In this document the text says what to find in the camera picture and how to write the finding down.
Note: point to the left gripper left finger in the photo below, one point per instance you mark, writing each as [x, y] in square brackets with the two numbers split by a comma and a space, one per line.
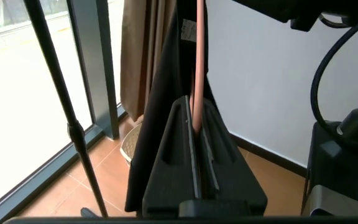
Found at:
[169, 180]

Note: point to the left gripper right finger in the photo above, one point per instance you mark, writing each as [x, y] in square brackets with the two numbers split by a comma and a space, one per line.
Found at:
[235, 186]

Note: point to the black garment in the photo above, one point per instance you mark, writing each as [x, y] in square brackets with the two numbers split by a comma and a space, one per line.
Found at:
[160, 109]

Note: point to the pink clothes hanger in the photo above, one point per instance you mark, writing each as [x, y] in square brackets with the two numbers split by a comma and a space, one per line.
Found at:
[199, 62]

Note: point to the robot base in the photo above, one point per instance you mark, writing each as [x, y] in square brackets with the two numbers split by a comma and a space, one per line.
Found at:
[337, 174]

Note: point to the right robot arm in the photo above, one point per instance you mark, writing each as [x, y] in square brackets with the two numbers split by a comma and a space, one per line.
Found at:
[291, 9]

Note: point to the white laundry basket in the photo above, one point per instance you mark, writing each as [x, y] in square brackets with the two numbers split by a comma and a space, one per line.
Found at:
[130, 143]

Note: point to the black clothes rack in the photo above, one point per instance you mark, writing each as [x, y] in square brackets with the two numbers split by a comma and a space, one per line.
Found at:
[51, 62]

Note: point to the brown curtain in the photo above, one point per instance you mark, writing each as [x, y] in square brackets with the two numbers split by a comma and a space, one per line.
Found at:
[135, 62]

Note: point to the window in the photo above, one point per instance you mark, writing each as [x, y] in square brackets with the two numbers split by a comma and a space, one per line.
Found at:
[95, 62]

